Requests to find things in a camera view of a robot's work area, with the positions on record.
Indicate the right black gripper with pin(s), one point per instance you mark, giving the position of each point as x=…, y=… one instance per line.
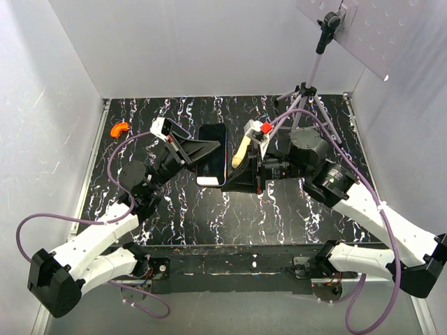
x=243, y=177

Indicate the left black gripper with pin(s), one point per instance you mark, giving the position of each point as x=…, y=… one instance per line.
x=189, y=151

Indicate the black smartphone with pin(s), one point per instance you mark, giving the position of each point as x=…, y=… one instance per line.
x=212, y=171

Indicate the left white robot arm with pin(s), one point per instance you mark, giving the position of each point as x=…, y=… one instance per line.
x=59, y=278

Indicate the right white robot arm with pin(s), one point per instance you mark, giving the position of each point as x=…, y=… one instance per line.
x=413, y=258

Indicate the cream toy microphone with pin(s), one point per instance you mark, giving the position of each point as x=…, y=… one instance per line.
x=241, y=152

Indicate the orange curved plastic piece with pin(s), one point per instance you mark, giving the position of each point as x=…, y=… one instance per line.
x=118, y=129

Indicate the perforated grey board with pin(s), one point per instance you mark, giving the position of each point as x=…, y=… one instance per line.
x=372, y=31

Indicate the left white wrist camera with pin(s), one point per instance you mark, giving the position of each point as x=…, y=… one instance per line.
x=162, y=127

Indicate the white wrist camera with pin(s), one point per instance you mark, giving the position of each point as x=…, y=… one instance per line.
x=162, y=127
x=259, y=133

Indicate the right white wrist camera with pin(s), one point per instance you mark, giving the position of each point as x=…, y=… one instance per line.
x=259, y=133

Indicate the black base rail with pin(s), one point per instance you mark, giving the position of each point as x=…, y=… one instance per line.
x=235, y=268

